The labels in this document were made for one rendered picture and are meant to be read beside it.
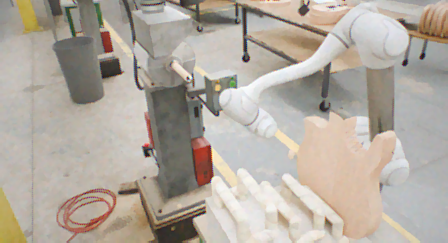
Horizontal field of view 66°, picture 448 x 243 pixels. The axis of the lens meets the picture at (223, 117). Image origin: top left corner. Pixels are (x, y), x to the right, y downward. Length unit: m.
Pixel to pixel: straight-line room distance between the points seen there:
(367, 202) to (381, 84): 0.56
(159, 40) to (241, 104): 0.41
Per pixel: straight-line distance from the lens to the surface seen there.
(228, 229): 1.01
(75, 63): 4.38
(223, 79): 1.89
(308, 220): 1.16
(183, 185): 2.33
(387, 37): 1.32
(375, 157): 0.95
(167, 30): 1.40
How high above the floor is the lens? 1.85
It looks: 29 degrees down
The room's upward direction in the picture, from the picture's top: 4 degrees counter-clockwise
